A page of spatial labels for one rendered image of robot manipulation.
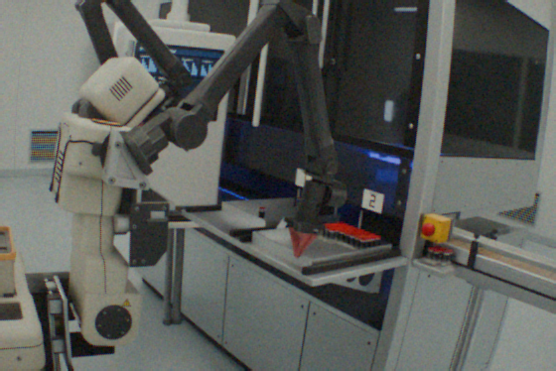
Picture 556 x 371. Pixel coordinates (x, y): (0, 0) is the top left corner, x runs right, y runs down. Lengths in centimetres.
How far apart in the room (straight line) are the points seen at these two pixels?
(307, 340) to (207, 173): 82
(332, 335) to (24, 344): 117
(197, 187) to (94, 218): 100
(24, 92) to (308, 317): 519
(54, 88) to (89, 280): 543
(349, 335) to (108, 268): 93
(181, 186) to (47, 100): 457
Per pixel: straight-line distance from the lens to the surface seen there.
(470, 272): 161
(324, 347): 194
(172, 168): 214
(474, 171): 180
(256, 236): 153
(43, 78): 655
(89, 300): 128
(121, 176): 107
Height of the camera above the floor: 134
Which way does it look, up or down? 11 degrees down
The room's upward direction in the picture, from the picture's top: 7 degrees clockwise
